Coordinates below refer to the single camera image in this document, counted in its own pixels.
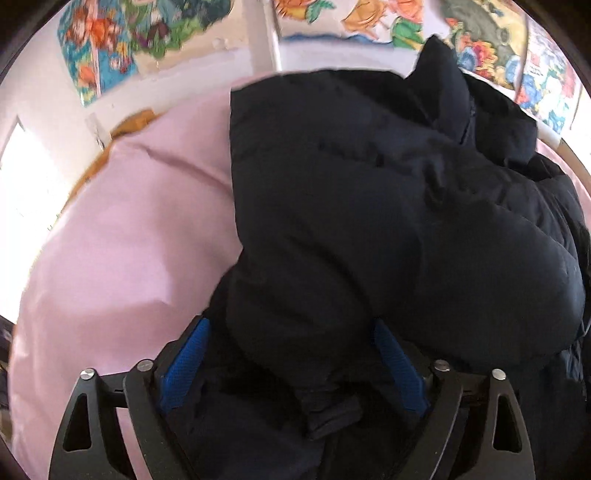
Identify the group of colourful wall drawings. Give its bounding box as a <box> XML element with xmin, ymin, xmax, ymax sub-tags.
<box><xmin>58</xmin><ymin>0</ymin><xmax>580</xmax><ymax>134</ymax></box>

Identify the wooden bed frame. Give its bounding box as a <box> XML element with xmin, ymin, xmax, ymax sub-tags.
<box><xmin>69</xmin><ymin>108</ymin><xmax>155</xmax><ymax>199</ymax></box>

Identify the bright window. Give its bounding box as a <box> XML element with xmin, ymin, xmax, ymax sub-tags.
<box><xmin>0</xmin><ymin>115</ymin><xmax>61</xmax><ymax>259</ymax></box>

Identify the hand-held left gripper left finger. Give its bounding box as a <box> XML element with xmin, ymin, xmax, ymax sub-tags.
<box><xmin>48</xmin><ymin>315</ymin><xmax>213</xmax><ymax>480</ymax></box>

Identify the white vertical wall conduit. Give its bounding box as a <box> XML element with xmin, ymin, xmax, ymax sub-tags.
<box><xmin>262</xmin><ymin>0</ymin><xmax>286</xmax><ymax>71</ymax></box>

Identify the white wall socket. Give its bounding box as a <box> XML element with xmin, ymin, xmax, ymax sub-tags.
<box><xmin>85</xmin><ymin>115</ymin><xmax>112</xmax><ymax>149</ymax></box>

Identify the black puffer jacket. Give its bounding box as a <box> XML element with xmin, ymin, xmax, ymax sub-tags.
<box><xmin>171</xmin><ymin>34</ymin><xmax>591</xmax><ymax>480</ymax></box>

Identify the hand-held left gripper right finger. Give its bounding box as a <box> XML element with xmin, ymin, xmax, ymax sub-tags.
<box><xmin>372</xmin><ymin>318</ymin><xmax>536</xmax><ymax>480</ymax></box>

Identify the pink duvet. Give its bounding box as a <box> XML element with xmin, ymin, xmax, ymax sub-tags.
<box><xmin>9</xmin><ymin>68</ymin><xmax>591</xmax><ymax>480</ymax></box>

